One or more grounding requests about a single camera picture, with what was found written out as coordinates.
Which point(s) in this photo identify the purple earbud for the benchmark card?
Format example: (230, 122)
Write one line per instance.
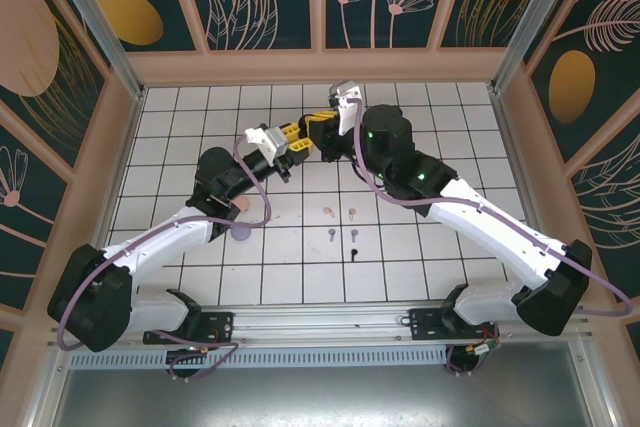
(330, 233)
(354, 234)

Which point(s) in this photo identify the small controller board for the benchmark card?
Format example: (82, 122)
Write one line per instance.
(482, 349)

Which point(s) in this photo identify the aluminium frame post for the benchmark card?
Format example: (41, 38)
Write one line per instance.
(96, 17)
(540, 17)

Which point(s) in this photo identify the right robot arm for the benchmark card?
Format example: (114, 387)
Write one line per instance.
(485, 237)

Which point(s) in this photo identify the pink earbud charging case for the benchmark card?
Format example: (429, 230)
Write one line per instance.
(244, 204)

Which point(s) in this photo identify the grey sheet metal panel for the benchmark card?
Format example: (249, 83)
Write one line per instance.
(320, 397)

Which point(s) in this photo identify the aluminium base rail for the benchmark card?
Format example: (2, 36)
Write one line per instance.
(320, 322)

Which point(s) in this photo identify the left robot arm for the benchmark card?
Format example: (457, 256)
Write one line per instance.
(170, 247)

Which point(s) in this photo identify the pink earbud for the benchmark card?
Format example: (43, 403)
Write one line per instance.
(352, 213)
(329, 212)

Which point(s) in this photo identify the black earbud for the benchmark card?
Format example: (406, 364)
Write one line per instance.
(354, 253)

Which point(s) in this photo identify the purple earbud charging case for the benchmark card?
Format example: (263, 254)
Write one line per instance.
(242, 233)

